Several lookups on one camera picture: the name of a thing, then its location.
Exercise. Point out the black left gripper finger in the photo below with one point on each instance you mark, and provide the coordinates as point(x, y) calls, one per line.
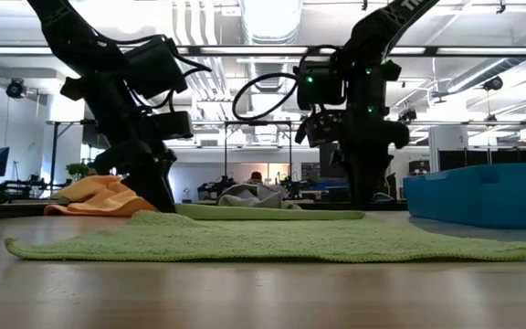
point(165, 187)
point(146, 187)

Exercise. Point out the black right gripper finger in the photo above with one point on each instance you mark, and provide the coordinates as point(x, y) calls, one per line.
point(377, 178)
point(358, 178)

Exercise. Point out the grey microfiber towel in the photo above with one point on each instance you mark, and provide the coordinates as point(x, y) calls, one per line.
point(254, 196)

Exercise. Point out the teal plastic basket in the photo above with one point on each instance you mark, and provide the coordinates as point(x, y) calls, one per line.
point(482, 196)

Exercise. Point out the lime green microfiber towel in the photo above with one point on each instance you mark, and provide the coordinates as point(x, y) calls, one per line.
point(263, 237)

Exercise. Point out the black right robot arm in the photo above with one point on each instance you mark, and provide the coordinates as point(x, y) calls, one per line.
point(381, 27)

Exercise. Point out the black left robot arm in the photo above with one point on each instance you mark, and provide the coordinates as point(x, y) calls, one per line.
point(71, 27)

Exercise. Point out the orange microfiber towel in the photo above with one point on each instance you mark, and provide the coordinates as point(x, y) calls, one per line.
point(98, 196)

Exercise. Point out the black background screen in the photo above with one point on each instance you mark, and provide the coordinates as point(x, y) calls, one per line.
point(329, 160)

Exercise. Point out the small background potted plant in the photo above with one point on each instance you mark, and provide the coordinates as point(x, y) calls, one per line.
point(78, 170)

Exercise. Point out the person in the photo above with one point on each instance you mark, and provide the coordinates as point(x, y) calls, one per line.
point(256, 177)

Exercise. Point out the black cabinets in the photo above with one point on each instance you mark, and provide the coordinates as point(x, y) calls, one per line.
point(473, 160)

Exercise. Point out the round black ceiling fixture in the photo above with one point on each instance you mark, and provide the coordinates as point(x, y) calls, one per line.
point(493, 83)
point(15, 89)

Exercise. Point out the long ceiling light bar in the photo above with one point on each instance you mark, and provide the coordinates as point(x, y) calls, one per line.
point(254, 50)

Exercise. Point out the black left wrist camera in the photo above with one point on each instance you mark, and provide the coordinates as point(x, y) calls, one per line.
point(171, 125)

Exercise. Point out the black aluminium table frame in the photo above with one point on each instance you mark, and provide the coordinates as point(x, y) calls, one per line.
point(7, 210)

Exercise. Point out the silver ceiling duct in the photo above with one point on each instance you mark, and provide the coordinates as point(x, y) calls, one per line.
point(270, 18)

